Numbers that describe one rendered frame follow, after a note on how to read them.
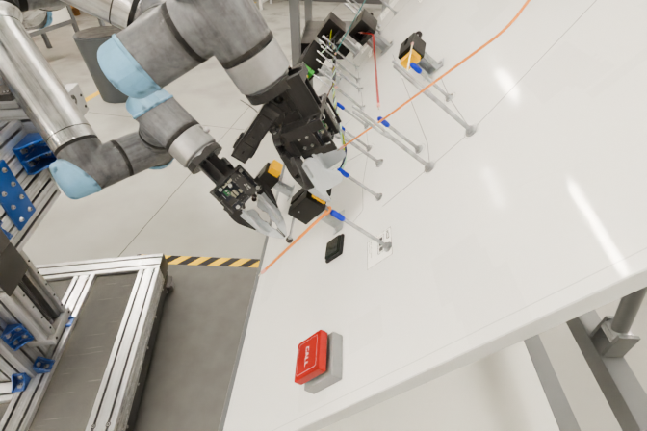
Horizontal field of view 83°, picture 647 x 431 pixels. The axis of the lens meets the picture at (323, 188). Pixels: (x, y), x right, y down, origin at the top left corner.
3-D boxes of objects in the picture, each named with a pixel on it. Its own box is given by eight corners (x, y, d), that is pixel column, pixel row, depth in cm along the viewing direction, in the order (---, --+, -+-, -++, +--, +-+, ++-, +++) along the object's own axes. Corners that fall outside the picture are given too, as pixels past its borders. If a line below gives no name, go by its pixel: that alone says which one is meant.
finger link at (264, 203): (286, 239, 65) (248, 202, 64) (284, 236, 71) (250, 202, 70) (298, 226, 65) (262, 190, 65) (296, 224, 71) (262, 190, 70)
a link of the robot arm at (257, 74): (215, 77, 44) (235, 49, 50) (237, 107, 47) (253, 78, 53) (266, 51, 41) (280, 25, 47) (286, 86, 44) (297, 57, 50)
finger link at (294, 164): (312, 193, 54) (282, 143, 50) (303, 195, 54) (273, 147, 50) (318, 175, 57) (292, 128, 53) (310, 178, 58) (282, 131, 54)
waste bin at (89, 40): (98, 109, 349) (70, 41, 311) (97, 91, 381) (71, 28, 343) (149, 99, 366) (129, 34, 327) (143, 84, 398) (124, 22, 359)
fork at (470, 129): (478, 130, 46) (399, 60, 41) (467, 139, 47) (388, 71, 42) (475, 122, 48) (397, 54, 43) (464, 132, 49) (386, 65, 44)
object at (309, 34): (297, 60, 145) (297, 42, 141) (306, 35, 173) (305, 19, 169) (381, 62, 144) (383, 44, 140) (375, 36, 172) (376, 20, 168)
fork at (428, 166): (436, 166, 50) (357, 106, 45) (426, 175, 51) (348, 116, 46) (433, 159, 51) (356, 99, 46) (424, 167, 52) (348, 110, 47)
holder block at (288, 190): (273, 206, 106) (244, 189, 102) (298, 180, 99) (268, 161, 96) (271, 217, 102) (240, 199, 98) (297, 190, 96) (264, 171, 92)
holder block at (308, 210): (309, 208, 67) (292, 196, 65) (328, 191, 63) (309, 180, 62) (305, 225, 64) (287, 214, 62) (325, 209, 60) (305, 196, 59)
